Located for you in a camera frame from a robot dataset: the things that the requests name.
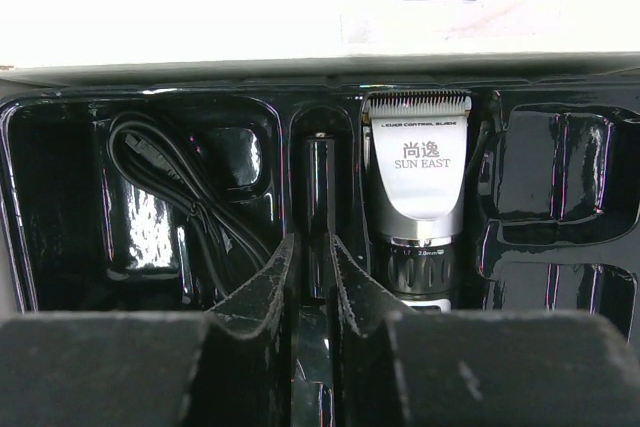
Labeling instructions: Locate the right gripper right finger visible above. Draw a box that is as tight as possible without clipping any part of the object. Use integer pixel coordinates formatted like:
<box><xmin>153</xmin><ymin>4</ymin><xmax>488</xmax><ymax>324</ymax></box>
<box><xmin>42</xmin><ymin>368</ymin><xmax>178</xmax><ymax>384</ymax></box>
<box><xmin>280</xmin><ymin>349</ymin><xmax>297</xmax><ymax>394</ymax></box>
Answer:
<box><xmin>327</xmin><ymin>234</ymin><xmax>639</xmax><ymax>426</ymax></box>

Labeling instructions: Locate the white cardboard box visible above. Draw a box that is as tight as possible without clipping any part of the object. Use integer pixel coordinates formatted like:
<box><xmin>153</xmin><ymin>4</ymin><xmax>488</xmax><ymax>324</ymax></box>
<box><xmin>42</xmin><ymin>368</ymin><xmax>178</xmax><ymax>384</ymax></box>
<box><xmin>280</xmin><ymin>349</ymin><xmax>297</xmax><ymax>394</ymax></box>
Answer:
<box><xmin>0</xmin><ymin>0</ymin><xmax>640</xmax><ymax>318</ymax></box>

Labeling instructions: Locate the silver black hair clipper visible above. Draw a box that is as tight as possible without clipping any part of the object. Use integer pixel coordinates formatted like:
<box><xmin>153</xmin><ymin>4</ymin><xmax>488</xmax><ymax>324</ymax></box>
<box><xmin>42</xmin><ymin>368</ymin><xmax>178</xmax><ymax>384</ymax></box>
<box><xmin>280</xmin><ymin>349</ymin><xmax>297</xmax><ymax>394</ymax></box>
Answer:
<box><xmin>362</xmin><ymin>90</ymin><xmax>472</xmax><ymax>312</ymax></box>

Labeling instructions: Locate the black power cable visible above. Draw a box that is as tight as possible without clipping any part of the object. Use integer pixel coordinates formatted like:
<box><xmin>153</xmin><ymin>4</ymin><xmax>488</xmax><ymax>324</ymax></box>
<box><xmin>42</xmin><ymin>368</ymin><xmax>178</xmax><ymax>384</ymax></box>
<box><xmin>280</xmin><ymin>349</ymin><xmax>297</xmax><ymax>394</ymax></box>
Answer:
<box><xmin>107</xmin><ymin>111</ymin><xmax>274</xmax><ymax>303</ymax></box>

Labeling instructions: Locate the black plastic tray insert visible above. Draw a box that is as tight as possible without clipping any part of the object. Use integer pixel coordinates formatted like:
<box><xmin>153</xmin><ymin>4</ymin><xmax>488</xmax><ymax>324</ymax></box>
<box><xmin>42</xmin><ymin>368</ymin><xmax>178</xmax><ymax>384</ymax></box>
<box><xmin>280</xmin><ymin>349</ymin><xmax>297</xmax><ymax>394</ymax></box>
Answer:
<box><xmin>1</xmin><ymin>81</ymin><xmax>639</xmax><ymax>333</ymax></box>

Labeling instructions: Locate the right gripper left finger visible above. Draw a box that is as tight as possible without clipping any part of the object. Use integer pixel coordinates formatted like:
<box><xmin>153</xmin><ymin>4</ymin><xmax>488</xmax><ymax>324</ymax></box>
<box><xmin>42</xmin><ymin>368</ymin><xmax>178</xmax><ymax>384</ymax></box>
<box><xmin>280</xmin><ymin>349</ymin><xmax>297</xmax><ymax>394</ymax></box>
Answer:
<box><xmin>1</xmin><ymin>234</ymin><xmax>298</xmax><ymax>426</ymax></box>

